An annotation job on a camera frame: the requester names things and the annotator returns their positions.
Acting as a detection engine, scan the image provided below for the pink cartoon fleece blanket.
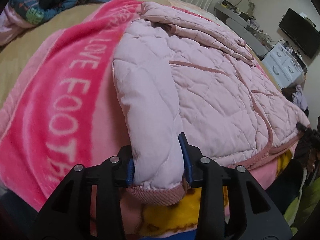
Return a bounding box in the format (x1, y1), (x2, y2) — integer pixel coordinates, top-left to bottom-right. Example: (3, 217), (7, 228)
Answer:
(1, 0), (298, 237)

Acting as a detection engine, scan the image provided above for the white drawer cabinet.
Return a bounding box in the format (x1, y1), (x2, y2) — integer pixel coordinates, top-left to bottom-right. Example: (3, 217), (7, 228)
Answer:
(262, 41), (305, 89)

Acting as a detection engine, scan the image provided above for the pink quilted padded jacket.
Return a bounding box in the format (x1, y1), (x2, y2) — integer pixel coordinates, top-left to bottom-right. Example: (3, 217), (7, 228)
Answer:
(112, 2), (310, 205)

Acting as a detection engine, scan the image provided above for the grey wall shelf desk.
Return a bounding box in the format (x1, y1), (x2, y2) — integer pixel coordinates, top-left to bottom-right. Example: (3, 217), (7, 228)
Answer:
(214, 0), (268, 60)

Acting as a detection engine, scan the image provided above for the peach patterned pillow towel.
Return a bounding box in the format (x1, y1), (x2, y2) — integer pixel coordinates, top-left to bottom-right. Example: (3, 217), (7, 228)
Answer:
(167, 0), (219, 23)

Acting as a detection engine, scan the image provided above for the black flat television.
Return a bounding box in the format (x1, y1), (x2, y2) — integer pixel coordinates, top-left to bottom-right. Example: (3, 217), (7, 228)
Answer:
(278, 8), (319, 59)

